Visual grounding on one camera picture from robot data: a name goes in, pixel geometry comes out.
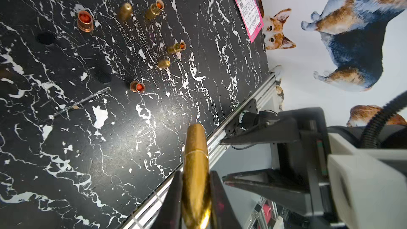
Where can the gold lipstick cap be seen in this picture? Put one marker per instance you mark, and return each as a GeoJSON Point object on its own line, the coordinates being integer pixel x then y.
{"type": "Point", "coordinates": [164, 64]}
{"type": "Point", "coordinates": [125, 12]}
{"type": "Point", "coordinates": [196, 197]}

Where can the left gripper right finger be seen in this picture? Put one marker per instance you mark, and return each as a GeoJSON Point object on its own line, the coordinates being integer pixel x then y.
{"type": "Point", "coordinates": [222, 215]}

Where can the pink printed card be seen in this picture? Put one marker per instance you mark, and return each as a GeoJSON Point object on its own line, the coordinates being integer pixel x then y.
{"type": "Point", "coordinates": [251, 17]}

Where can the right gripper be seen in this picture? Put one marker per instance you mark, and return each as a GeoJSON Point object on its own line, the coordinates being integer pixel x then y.
{"type": "Point", "coordinates": [302, 184]}

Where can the gold lipstick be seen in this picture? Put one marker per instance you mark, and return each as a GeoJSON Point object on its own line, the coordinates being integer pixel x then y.
{"type": "Point", "coordinates": [176, 48]}
{"type": "Point", "coordinates": [85, 21]}
{"type": "Point", "coordinates": [155, 9]}

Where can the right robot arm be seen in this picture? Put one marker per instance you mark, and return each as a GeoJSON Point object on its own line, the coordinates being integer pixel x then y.
{"type": "Point", "coordinates": [377, 134]}

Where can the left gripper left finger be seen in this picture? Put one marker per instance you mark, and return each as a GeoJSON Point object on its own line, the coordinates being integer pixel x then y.
{"type": "Point", "coordinates": [169, 216]}

